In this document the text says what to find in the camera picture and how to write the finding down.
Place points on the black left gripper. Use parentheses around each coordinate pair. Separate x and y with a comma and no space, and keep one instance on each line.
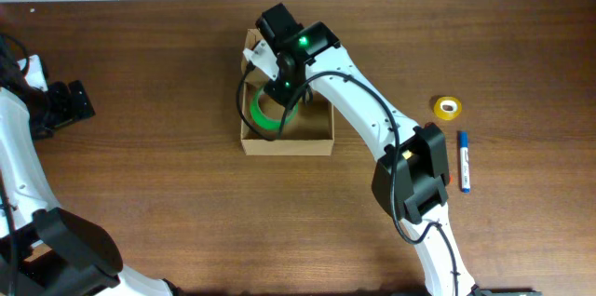
(67,111)

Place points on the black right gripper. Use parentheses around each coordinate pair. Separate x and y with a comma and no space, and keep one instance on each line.
(274,87)

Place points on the green tape roll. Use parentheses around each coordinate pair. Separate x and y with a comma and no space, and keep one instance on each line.
(265,117)

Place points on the cardboard box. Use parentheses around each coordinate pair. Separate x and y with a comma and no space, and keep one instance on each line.
(309,132)

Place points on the small yellow tape roll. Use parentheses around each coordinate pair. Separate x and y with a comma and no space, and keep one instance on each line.
(447,108)

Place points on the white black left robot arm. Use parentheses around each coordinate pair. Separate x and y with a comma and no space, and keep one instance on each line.
(47,250)

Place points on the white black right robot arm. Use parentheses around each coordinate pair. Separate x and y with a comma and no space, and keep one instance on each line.
(412,167)

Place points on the red utility knife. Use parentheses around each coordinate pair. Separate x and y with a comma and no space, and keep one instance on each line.
(438,152)

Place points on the blue white marker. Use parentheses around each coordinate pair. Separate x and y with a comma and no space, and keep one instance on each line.
(464,162)

